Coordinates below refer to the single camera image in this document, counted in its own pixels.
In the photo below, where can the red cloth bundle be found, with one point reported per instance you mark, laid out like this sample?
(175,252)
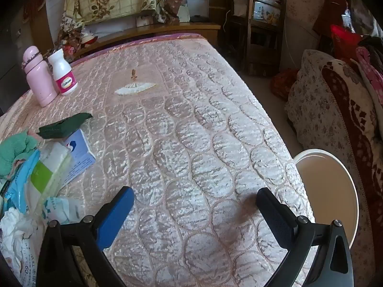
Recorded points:
(284,83)

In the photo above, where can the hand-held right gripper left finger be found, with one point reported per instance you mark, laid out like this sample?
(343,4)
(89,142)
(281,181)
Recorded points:
(115,215)

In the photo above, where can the dark green cloth pouch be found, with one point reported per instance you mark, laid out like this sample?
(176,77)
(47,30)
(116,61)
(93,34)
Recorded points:
(62,127)

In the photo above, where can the grey refrigerator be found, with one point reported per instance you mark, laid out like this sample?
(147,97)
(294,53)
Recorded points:
(9,62)

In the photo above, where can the brown wooden cabinet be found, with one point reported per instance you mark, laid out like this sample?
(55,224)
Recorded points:
(45,30)

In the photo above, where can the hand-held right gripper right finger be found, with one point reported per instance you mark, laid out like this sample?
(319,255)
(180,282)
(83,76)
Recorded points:
(278,218)

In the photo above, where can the dark red patterned blanket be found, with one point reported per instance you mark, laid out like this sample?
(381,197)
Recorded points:
(356,119)

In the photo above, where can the white teal-printed wrapper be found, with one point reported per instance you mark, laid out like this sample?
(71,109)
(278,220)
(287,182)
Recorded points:
(64,209)

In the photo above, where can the red and white bowl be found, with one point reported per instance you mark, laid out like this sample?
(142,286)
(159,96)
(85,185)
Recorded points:
(88,39)

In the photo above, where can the blue plastic wrapper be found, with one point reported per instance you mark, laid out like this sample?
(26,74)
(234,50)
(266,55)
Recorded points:
(18,182)

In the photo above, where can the small white box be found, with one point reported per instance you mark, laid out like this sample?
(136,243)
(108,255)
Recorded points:
(143,21)

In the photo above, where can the dark wooden shelf rack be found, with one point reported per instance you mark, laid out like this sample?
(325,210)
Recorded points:
(260,44)

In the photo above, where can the hanging floral cloth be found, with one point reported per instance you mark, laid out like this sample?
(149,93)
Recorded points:
(70,36)

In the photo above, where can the floral printed box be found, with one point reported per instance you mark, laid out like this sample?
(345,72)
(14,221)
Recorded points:
(267,12)

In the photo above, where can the red wall hanging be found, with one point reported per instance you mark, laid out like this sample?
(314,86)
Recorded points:
(36,1)

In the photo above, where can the pink printed cloth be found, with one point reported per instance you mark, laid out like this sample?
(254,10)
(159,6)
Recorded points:
(372,71)

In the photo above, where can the clear packet with green label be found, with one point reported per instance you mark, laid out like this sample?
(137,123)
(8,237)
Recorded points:
(48,173)

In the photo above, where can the teal green towel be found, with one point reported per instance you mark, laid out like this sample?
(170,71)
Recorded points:
(15,151)

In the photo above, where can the white plastic bucket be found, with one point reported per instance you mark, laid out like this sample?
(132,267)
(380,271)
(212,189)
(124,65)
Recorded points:
(326,185)

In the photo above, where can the red-brown floral cloth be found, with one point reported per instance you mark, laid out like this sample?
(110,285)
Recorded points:
(176,0)

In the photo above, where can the white text-printed plastic bag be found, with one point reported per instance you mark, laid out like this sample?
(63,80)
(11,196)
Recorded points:
(28,266)

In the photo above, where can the blue and white carton box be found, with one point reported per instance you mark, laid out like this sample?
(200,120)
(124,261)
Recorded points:
(80,155)

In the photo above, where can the small black item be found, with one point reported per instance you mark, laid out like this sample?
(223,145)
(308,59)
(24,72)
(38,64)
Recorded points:
(200,18)

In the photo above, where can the beige floral sofa cover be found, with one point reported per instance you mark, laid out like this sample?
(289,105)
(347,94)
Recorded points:
(314,110)

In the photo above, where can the white pill bottle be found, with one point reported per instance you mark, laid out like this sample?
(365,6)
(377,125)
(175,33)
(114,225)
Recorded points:
(64,77)

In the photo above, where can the red pillow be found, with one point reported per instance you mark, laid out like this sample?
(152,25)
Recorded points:
(344,41)

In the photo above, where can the wooden bed headboard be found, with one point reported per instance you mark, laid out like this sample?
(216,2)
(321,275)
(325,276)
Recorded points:
(167,30)

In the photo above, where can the pink insulated bottle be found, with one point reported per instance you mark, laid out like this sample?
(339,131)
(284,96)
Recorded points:
(40,77)

